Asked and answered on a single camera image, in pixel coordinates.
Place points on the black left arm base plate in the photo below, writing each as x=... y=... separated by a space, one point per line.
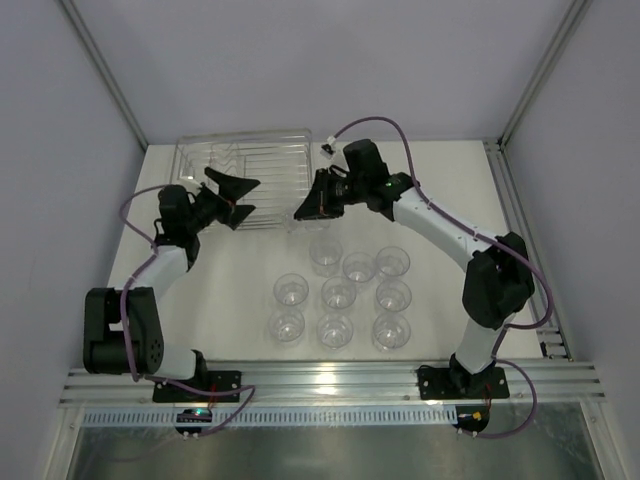
x=216 y=382

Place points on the clear faceted plastic cup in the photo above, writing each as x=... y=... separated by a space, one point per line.
x=291 y=289
x=286 y=326
x=334 y=331
x=390 y=332
x=393 y=296
x=325 y=256
x=392 y=262
x=300 y=227
x=359 y=267
x=338 y=293

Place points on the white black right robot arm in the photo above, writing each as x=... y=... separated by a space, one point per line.
x=497 y=282

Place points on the aluminium frame post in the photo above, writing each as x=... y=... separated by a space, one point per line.
x=98 y=61
x=562 y=35

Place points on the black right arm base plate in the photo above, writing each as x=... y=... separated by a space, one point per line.
x=440 y=382

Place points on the metal wire dish rack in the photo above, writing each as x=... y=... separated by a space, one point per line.
x=279 y=159

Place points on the aluminium frame post left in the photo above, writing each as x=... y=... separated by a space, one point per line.
x=98 y=61

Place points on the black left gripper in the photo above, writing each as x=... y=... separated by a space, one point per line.
x=220 y=201

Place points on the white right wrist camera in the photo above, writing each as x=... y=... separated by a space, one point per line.
x=328 y=151

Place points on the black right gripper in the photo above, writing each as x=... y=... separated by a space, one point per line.
x=329 y=195

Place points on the aluminium frame post right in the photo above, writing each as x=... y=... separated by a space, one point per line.
x=562 y=35

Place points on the slotted grey cable duct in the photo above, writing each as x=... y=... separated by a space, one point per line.
x=270 y=416

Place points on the aluminium mounting rail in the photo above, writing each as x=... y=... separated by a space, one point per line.
x=334 y=383

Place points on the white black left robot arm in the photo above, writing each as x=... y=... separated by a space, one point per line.
x=122 y=328

